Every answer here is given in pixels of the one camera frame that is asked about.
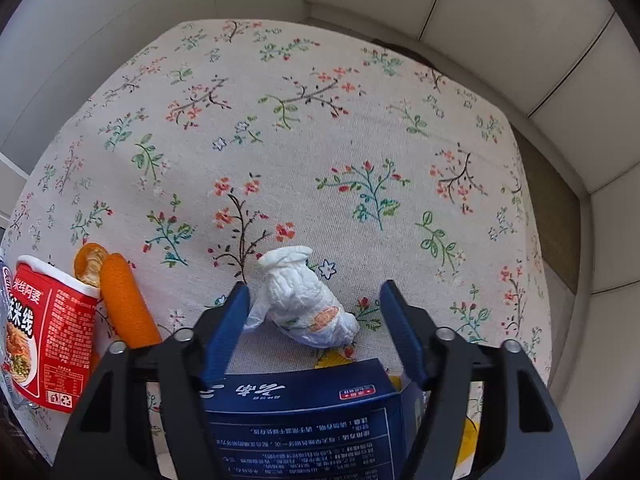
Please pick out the floral tablecloth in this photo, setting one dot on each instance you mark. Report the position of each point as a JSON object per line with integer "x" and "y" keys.
{"x": 300, "y": 160}

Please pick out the brown woven floor mat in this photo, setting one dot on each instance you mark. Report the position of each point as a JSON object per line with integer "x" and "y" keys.
{"x": 545, "y": 200}

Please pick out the red instant noodle cup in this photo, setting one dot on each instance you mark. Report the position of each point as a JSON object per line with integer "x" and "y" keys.
{"x": 55, "y": 335}

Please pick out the orange peel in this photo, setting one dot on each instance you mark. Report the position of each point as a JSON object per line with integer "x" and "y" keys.
{"x": 85, "y": 260}

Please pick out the yellow packet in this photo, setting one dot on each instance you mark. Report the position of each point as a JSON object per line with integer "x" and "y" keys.
{"x": 332, "y": 360}

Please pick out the white plastic bag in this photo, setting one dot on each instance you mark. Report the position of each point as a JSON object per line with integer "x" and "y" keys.
{"x": 300, "y": 300}

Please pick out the dark blue cardboard box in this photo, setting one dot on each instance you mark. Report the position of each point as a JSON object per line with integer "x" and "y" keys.
{"x": 300, "y": 410}

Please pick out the orange carrot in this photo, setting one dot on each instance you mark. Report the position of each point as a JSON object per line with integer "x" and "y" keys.
{"x": 125, "y": 300}

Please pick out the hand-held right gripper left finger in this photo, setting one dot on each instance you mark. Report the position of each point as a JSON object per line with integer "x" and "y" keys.
{"x": 227, "y": 330}

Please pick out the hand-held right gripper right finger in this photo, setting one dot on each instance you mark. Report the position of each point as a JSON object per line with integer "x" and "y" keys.
{"x": 400, "y": 330}

